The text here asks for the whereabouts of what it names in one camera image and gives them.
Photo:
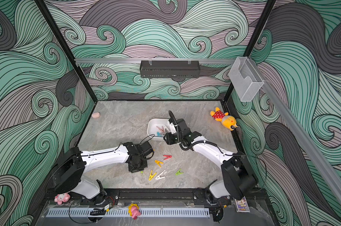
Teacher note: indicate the small pink eraser blob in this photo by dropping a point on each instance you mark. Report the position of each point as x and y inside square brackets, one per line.
[95, 115]

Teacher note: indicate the white slotted cable duct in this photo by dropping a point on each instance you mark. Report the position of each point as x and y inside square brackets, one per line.
[124, 212]

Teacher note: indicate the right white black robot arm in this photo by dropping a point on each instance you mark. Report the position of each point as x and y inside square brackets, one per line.
[238, 175]

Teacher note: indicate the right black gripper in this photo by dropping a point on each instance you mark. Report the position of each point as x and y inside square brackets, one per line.
[169, 140]

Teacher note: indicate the pink yellow flower toy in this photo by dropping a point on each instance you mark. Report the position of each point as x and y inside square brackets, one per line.
[134, 211]

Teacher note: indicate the yellow clothespin lower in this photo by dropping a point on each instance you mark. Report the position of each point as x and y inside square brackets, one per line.
[151, 175]

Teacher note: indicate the white clothespin lower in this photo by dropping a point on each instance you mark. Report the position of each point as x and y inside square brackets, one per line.
[161, 175]

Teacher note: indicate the white plastic storage box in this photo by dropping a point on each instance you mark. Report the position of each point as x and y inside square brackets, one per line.
[152, 130]

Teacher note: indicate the yellow orange clothespin middle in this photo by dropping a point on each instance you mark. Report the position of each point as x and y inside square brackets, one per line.
[159, 163]

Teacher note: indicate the pink pig toy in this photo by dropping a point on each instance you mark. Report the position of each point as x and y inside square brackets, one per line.
[62, 198]

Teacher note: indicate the pink clothespin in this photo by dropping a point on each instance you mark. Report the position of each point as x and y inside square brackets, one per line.
[162, 129]

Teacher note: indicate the card box with picture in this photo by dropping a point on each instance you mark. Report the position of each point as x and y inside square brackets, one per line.
[241, 205]

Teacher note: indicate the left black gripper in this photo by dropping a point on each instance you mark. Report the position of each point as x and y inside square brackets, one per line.
[133, 169]

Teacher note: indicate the red clothespin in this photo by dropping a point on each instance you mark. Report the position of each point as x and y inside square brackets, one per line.
[167, 157]

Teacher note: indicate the black wall-mounted tray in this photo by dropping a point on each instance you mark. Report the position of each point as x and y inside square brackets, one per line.
[169, 69]

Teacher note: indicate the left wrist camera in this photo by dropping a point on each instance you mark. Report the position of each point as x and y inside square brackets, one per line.
[147, 152]

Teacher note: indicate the yellow bear plush toy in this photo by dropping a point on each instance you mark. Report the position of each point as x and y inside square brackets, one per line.
[225, 119]

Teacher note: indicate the clear acrylic wall holder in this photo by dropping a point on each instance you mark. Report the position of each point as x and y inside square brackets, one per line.
[246, 78]

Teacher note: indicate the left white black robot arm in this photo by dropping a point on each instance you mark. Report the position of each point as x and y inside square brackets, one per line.
[68, 172]

